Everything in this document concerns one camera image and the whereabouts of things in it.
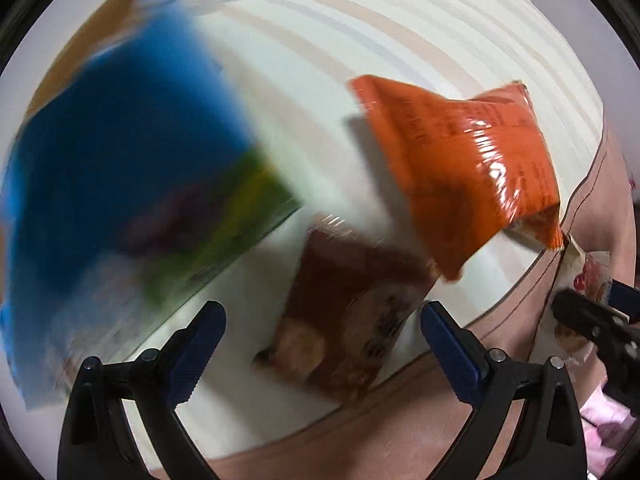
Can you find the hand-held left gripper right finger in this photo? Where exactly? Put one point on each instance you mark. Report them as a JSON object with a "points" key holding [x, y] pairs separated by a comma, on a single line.
{"points": [[450, 355]]}

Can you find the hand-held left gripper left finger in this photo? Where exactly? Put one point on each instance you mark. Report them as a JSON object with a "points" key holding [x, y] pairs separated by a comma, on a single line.
{"points": [[197, 355]]}

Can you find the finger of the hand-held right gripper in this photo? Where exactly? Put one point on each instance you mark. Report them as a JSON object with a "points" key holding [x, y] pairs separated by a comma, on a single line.
{"points": [[625, 297], [582, 315]]}

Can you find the white cookie snack packet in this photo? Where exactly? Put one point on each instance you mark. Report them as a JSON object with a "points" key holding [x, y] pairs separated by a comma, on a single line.
{"points": [[592, 272]]}

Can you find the brown snack packet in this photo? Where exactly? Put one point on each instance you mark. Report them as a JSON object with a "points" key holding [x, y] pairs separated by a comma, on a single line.
{"points": [[350, 300]]}

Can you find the blue printed cardboard box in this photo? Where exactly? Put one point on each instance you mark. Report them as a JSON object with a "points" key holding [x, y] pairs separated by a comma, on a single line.
{"points": [[125, 135]]}

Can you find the pink packet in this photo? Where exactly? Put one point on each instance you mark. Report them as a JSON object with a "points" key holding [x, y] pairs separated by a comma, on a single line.
{"points": [[600, 417]]}

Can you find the large orange snack packet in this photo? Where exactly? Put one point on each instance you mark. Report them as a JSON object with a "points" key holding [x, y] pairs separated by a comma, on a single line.
{"points": [[465, 170]]}

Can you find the pink striped cat blanket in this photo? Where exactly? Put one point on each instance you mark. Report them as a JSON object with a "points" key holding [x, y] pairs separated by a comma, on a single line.
{"points": [[400, 25]]}

